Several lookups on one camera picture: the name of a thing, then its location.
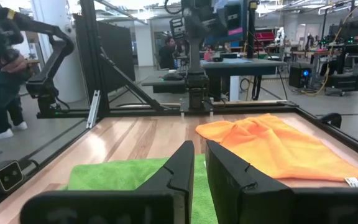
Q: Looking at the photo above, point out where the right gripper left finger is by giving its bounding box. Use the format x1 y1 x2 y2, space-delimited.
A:
20 140 195 224

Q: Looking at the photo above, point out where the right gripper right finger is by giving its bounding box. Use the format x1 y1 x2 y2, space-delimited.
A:
205 140 358 224

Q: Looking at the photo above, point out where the orange microfiber towel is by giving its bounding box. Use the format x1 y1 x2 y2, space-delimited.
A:
195 113 358 188

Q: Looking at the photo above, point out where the green microfiber towel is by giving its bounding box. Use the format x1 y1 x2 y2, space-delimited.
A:
62 154 219 224

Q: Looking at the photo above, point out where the grey keyboard desk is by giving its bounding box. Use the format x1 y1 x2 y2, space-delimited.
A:
140 70 188 94

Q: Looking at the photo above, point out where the black glowing computer mouse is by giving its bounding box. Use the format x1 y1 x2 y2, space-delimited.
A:
162 72 183 82

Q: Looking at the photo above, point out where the black computer tower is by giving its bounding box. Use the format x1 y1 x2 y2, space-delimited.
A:
288 62 314 89

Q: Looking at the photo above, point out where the white pillar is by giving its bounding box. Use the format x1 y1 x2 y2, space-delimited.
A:
31 0 88 105

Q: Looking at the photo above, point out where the black workstation table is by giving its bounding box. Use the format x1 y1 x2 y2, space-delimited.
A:
320 12 358 97

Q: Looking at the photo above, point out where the black flat panel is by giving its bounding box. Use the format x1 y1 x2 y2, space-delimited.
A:
73 14 136 91

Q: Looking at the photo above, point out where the computer monitor blue screen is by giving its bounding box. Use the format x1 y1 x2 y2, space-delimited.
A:
203 0 249 46

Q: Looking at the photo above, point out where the black aluminium table frame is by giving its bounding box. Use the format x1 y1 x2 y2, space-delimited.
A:
0 100 358 218

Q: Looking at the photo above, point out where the silver metal bracket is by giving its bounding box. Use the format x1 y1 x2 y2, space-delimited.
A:
85 89 101 129

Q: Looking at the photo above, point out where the black cable clip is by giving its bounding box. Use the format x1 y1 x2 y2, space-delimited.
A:
319 112 343 129

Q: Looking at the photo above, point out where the yellow hanging cable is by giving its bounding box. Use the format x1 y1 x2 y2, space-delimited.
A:
301 6 358 96

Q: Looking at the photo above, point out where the small black table camera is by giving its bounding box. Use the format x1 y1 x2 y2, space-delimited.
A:
0 160 24 195

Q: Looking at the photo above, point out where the black upright post with strut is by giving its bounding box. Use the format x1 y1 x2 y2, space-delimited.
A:
79 0 170 118

